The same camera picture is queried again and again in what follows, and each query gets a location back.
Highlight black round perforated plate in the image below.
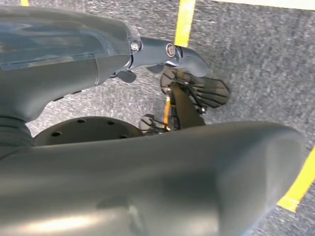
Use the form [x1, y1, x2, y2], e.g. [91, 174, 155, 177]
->
[33, 116, 144, 147]

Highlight yellow floor tape line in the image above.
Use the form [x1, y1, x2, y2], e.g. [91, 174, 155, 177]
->
[276, 146, 315, 214]
[174, 0, 196, 48]

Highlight black robot leg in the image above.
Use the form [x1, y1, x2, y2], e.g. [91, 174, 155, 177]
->
[170, 83, 206, 130]

